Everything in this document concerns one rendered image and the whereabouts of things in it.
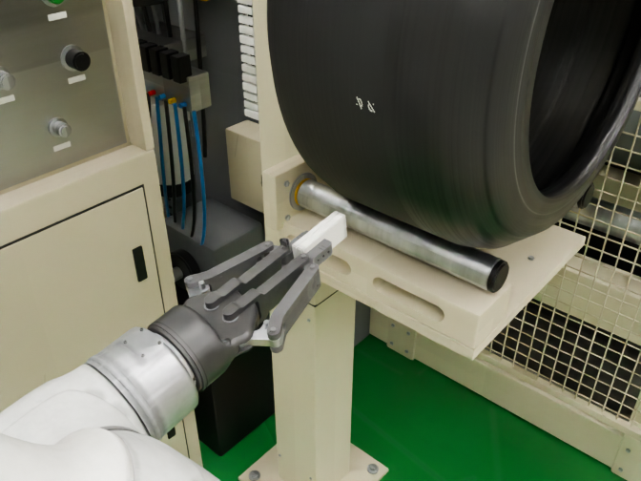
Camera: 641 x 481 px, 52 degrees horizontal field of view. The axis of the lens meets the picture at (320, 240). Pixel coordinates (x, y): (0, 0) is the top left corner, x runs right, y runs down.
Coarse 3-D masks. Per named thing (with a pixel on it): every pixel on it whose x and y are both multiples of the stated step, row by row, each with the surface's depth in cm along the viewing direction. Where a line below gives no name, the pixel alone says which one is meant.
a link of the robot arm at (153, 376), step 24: (120, 336) 56; (144, 336) 55; (96, 360) 53; (120, 360) 53; (144, 360) 53; (168, 360) 53; (120, 384) 51; (144, 384) 52; (168, 384) 53; (192, 384) 54; (144, 408) 51; (168, 408) 53; (192, 408) 56
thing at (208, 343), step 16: (192, 304) 62; (224, 304) 61; (160, 320) 57; (176, 320) 56; (192, 320) 56; (208, 320) 60; (224, 320) 59; (240, 320) 59; (256, 320) 60; (176, 336) 55; (192, 336) 56; (208, 336) 56; (224, 336) 58; (240, 336) 58; (192, 352) 55; (208, 352) 56; (224, 352) 57; (240, 352) 59; (192, 368) 55; (208, 368) 56; (224, 368) 58; (208, 384) 57
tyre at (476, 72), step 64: (320, 0) 65; (384, 0) 60; (448, 0) 57; (512, 0) 57; (576, 0) 104; (640, 0) 97; (320, 64) 68; (384, 64) 62; (448, 64) 59; (512, 64) 60; (576, 64) 105; (640, 64) 93; (320, 128) 73; (384, 128) 66; (448, 128) 62; (512, 128) 64; (576, 128) 103; (384, 192) 75; (448, 192) 68; (512, 192) 71; (576, 192) 88
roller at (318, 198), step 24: (312, 192) 99; (336, 192) 98; (360, 216) 94; (384, 216) 93; (384, 240) 92; (408, 240) 90; (432, 240) 88; (432, 264) 89; (456, 264) 85; (480, 264) 84; (504, 264) 83
